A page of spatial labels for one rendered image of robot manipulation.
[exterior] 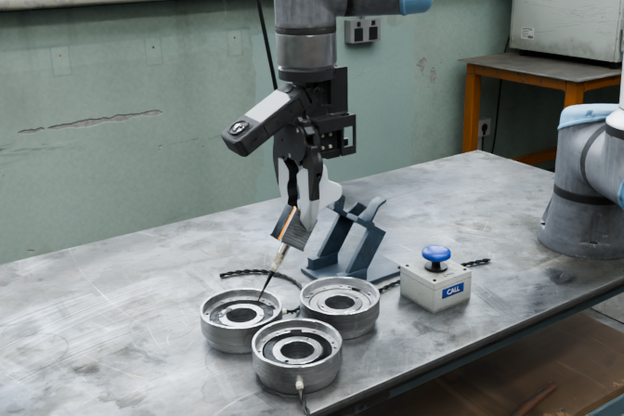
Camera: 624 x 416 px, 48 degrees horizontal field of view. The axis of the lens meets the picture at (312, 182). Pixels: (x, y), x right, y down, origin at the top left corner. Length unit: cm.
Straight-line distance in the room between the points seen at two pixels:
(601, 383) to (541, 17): 208
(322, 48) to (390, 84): 216
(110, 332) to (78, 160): 150
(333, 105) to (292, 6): 14
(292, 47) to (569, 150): 50
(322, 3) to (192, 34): 168
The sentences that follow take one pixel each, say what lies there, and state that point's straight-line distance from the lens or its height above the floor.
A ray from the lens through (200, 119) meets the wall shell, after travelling 255.
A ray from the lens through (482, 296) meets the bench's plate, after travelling 103.
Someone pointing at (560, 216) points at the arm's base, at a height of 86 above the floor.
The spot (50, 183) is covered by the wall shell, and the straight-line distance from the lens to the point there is 243.
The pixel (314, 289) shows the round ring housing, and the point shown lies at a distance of 97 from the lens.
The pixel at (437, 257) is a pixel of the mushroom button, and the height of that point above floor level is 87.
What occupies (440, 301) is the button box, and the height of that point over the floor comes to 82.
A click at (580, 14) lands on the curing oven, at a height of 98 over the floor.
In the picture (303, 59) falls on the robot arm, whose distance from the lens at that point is 85.
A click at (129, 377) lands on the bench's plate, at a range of 88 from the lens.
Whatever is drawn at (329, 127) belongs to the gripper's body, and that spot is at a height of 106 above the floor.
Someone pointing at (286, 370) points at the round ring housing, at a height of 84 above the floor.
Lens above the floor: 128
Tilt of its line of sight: 19 degrees down
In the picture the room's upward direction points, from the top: 1 degrees counter-clockwise
